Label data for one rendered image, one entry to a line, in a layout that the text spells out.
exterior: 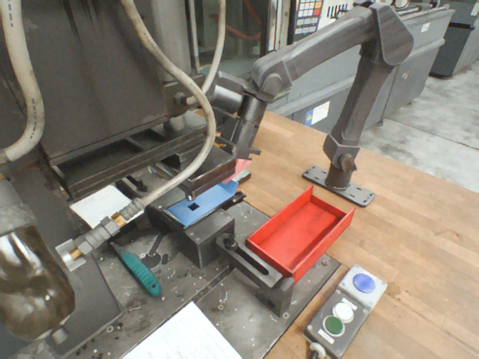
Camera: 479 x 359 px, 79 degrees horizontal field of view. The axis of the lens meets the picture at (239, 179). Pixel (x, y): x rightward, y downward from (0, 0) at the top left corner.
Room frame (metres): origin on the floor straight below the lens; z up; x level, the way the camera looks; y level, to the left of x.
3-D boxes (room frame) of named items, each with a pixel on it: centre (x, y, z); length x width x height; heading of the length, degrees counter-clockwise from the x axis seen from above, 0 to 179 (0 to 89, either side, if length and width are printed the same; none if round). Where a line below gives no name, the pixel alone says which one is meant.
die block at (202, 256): (0.47, 0.12, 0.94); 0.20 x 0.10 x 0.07; 46
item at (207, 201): (0.48, 0.08, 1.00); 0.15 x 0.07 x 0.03; 136
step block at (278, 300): (0.29, -0.06, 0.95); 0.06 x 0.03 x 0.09; 46
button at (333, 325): (0.23, -0.16, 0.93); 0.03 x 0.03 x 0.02
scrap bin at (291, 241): (0.44, -0.14, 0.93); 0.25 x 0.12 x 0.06; 136
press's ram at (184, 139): (0.41, 0.15, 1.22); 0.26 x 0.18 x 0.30; 136
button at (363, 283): (0.31, -0.24, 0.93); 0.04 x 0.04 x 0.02
